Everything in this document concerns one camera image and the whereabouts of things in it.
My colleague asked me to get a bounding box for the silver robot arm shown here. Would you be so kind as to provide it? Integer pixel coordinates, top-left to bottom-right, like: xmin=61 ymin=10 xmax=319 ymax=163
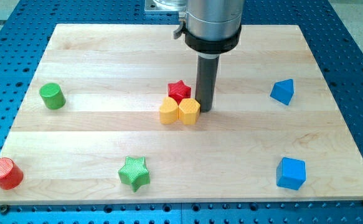
xmin=173 ymin=0 xmax=245 ymax=60

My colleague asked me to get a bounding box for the blue cube block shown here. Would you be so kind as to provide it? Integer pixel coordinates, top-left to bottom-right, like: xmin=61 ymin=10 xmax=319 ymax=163
xmin=276 ymin=157 xmax=306 ymax=190

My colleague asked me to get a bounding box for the metal base plate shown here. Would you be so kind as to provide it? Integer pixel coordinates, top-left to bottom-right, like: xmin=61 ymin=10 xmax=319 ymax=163
xmin=144 ymin=0 xmax=187 ymax=12

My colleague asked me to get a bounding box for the yellow hexagon block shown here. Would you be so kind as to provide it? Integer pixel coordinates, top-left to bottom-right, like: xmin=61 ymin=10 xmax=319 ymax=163
xmin=178 ymin=98 xmax=200 ymax=125

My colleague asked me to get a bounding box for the blue triangle block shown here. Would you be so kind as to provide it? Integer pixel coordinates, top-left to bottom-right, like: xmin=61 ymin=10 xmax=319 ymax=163
xmin=270 ymin=79 xmax=295 ymax=105

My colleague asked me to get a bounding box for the green cylinder block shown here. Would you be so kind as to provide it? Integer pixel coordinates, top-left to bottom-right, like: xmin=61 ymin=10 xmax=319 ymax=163
xmin=39 ymin=83 xmax=66 ymax=110

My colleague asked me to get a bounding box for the green star block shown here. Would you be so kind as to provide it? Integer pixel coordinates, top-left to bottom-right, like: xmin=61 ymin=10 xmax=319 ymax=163
xmin=118 ymin=156 xmax=150 ymax=192

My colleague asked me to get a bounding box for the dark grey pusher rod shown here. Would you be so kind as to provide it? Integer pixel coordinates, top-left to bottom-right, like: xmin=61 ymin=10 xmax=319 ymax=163
xmin=195 ymin=55 xmax=219 ymax=113

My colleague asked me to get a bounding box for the wooden board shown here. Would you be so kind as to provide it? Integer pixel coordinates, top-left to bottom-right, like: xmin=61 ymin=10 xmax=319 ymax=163
xmin=0 ymin=24 xmax=363 ymax=205

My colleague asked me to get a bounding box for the yellow heart block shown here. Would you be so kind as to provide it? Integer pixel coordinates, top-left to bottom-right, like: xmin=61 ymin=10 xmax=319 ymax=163
xmin=159 ymin=96 xmax=178 ymax=124

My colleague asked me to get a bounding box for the red cylinder block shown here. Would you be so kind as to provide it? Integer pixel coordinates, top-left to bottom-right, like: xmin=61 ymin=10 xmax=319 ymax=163
xmin=0 ymin=157 xmax=24 ymax=190

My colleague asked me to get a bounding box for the red star block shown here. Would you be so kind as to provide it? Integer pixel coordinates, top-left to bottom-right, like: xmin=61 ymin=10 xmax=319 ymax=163
xmin=167 ymin=80 xmax=191 ymax=104

